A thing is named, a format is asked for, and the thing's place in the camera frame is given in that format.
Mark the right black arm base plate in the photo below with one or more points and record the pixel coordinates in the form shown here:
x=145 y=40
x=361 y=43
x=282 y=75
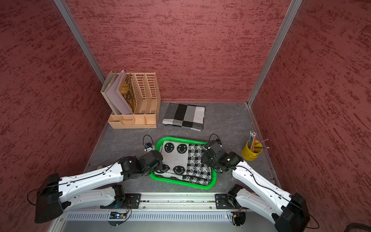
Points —
x=225 y=201

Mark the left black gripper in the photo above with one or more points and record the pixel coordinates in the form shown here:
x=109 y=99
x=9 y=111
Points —
x=159 y=166

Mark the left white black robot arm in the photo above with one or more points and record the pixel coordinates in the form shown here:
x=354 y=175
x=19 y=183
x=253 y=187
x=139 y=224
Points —
x=97 y=188

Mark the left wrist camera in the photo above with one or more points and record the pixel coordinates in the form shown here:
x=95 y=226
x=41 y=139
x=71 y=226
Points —
x=148 y=147

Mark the black white smiley scarf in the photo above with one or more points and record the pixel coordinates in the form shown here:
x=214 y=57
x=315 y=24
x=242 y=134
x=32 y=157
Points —
x=183 y=162

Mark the beige wooden file organizer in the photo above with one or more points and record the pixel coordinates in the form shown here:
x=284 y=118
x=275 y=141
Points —
x=148 y=101

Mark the lilac folder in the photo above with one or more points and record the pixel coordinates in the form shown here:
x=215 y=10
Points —
x=114 y=94

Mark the brown patterned book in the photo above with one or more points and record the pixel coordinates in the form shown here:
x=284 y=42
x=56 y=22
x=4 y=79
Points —
x=127 y=91

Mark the green plastic basket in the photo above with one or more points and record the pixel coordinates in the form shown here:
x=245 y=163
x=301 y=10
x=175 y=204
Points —
x=214 y=175

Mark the grey black checked scarf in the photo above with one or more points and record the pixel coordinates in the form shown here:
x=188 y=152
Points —
x=185 y=116

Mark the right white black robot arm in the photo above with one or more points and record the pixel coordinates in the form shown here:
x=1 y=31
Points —
x=288 y=212

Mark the aluminium front rail frame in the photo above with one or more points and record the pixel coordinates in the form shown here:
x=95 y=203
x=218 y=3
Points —
x=164 y=212

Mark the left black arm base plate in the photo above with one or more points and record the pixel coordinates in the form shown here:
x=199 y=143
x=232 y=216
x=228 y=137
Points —
x=130 y=200

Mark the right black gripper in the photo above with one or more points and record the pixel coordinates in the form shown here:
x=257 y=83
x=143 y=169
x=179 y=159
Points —
x=204 y=159

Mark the yellow pencil cup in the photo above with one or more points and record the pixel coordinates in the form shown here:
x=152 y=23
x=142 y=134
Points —
x=251 y=155

